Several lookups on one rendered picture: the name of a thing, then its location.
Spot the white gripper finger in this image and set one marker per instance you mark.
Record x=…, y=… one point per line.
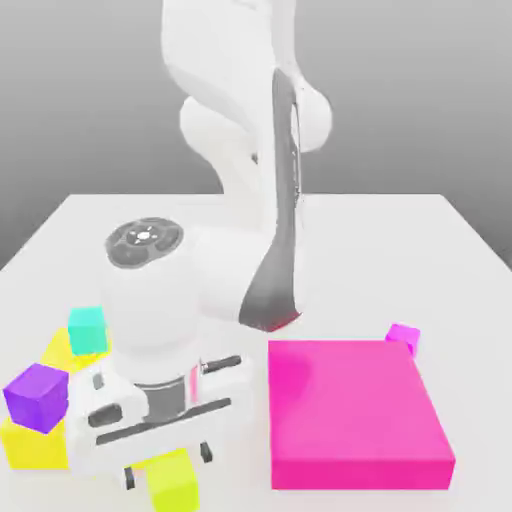
x=129, y=478
x=205, y=452

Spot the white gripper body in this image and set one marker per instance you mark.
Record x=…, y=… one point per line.
x=224, y=420

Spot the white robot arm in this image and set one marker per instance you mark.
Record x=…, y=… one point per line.
x=240, y=120

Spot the small lime cube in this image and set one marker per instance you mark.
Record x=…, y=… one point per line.
x=172, y=484

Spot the small purple cube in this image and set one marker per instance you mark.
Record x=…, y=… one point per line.
x=36, y=396

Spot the small teal cube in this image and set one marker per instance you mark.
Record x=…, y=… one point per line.
x=87, y=330

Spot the small magenta cube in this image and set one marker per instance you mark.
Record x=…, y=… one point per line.
x=404, y=334

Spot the large yellow box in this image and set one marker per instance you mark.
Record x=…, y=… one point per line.
x=34, y=450

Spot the large pink box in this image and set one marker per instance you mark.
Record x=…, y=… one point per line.
x=352, y=408

